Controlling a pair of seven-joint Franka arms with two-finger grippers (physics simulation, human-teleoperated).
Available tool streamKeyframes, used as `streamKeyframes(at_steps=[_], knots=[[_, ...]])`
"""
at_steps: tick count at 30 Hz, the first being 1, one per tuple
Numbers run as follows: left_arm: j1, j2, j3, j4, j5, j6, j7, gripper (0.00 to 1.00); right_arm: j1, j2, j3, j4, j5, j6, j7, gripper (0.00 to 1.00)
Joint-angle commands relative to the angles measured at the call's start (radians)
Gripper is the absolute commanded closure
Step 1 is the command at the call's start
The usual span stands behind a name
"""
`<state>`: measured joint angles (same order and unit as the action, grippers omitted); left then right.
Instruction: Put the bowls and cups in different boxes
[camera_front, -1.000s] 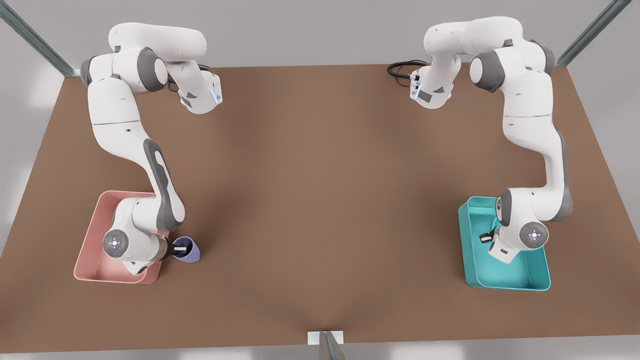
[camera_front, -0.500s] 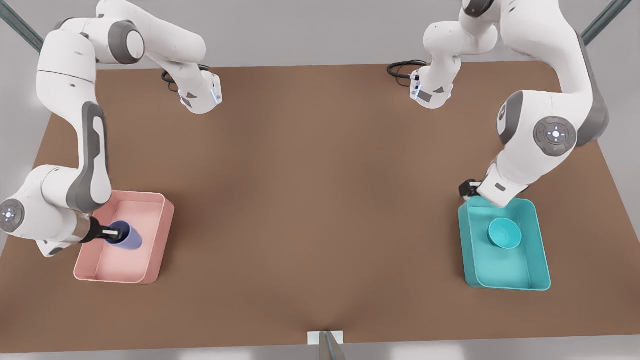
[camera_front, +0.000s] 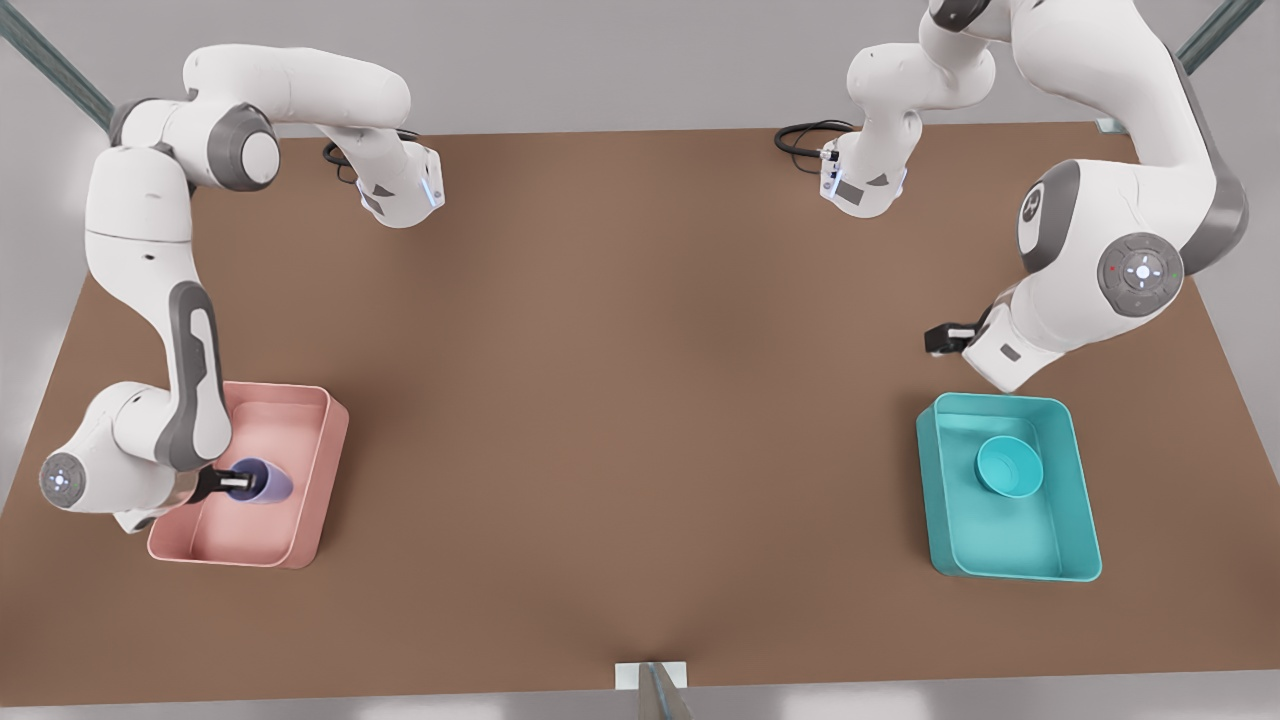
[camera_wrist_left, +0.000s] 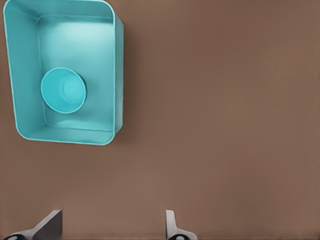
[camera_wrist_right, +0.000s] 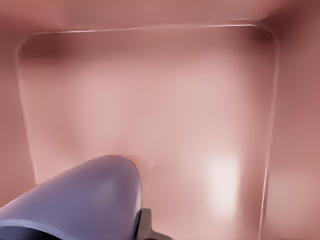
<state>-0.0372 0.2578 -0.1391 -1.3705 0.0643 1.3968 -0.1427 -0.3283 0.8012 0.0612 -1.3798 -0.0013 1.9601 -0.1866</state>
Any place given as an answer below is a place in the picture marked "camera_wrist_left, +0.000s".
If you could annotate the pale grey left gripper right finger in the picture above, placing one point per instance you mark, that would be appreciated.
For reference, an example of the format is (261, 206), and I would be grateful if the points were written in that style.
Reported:
(171, 225)

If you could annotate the teal rectangular plastic box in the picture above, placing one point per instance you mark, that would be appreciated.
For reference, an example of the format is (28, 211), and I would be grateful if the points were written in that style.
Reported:
(75, 37)

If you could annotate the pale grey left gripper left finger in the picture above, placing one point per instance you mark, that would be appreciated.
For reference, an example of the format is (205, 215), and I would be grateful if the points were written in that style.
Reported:
(47, 226)

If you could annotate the teal round cup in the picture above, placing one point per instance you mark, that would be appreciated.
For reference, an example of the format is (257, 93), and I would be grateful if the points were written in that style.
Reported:
(62, 91)

